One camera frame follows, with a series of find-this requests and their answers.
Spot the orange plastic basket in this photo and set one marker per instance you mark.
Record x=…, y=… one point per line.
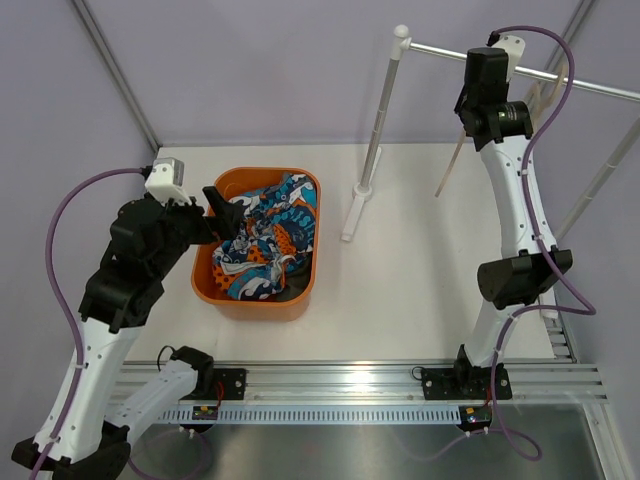
x=229, y=184

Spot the wooden hanger of patterned shorts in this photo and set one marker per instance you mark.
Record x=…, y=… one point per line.
x=459, y=144

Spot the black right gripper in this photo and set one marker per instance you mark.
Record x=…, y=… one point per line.
x=460, y=101

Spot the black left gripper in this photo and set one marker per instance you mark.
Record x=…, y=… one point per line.
x=227, y=215

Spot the white metal clothes rack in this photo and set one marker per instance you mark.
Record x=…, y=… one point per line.
x=402, y=43

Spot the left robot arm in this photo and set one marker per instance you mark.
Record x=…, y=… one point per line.
x=80, y=439

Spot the olive green shorts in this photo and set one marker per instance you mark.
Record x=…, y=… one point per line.
x=295, y=284

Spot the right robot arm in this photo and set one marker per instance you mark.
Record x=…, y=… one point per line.
x=501, y=130

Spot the wooden hanger of green shorts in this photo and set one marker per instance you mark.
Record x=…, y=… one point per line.
x=539, y=102

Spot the aluminium rail with cable duct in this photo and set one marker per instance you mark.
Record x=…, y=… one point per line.
x=316, y=393

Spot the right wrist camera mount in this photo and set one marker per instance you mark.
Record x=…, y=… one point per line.
x=514, y=47

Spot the patterned blue orange shorts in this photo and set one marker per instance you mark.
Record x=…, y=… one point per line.
x=276, y=237

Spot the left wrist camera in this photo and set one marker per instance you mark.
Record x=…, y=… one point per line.
x=165, y=182

